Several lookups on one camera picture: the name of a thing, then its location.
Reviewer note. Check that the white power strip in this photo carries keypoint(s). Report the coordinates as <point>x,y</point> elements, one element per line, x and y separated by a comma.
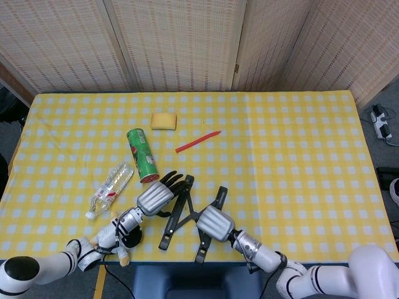
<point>381,123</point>

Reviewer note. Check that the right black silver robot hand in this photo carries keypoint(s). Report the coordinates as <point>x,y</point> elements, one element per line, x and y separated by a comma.
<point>215,224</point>

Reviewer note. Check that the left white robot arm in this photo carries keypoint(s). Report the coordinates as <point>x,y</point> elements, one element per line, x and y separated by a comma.
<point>46,268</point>

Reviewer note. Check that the yellow sponge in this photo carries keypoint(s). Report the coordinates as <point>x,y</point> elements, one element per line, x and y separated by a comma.
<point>163,121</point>

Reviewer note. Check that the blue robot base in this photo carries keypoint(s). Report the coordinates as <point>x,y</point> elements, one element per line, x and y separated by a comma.
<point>180,283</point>

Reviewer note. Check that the black-headed plush doll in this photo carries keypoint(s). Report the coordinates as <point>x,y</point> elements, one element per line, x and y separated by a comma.
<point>135,239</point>

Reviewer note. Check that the black folding laptop stand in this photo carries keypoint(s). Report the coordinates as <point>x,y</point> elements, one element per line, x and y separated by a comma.
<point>173,224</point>

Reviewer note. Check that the woven bamboo screen panel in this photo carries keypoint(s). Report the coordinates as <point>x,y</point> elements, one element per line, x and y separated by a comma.
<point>62,43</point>
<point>268,40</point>
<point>355,46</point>
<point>177,40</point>

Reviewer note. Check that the green chips can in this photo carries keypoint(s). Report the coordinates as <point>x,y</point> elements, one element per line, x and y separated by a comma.
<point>142,154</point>

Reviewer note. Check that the yellow checkered tablecloth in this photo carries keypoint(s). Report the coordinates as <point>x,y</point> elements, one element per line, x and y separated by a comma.
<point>296,149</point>

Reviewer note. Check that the yellow floor tape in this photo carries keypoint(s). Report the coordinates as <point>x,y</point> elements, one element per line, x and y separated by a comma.
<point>100,281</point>

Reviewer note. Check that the brass screen hinge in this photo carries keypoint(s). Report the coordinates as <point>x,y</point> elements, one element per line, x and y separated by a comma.
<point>236,68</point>

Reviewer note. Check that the red plastic stick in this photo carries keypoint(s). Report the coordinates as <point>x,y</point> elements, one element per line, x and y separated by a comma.
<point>199,140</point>

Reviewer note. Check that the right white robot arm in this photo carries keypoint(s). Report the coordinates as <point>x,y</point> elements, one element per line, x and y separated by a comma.
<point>327,277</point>

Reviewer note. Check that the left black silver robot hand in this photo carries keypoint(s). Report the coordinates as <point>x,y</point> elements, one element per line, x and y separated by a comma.
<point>154,199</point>

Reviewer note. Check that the clear plastic water bottle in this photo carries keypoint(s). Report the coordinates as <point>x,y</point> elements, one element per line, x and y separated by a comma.
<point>113,183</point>

